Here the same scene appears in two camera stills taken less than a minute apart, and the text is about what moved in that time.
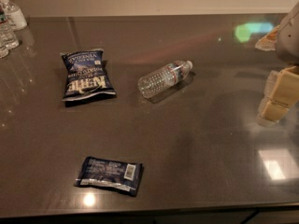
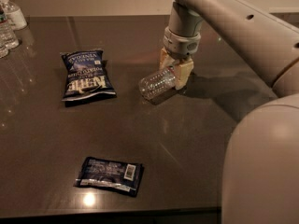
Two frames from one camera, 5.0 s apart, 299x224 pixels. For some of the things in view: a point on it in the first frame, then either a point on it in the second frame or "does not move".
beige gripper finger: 282,86 -> 184,70
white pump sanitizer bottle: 17,17 does not move
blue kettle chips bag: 87,75 does not move
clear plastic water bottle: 157,81 does not move
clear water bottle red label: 7,37 does not move
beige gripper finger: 271,112 -> 165,59
